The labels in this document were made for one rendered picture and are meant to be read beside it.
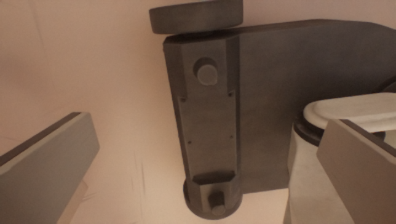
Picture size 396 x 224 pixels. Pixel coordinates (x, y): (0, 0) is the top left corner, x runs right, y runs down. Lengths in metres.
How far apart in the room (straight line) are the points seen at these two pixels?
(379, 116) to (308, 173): 0.16
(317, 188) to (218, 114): 0.23
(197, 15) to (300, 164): 0.30
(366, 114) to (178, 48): 0.34
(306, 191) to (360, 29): 0.36
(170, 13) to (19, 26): 0.44
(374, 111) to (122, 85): 0.59
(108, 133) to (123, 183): 0.23
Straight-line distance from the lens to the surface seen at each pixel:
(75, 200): 0.86
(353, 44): 0.55
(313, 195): 0.32
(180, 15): 0.39
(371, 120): 0.43
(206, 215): 0.67
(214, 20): 0.39
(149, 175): 0.82
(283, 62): 0.47
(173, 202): 0.93
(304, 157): 0.37
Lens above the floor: 0.58
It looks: 63 degrees down
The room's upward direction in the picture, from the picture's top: 171 degrees clockwise
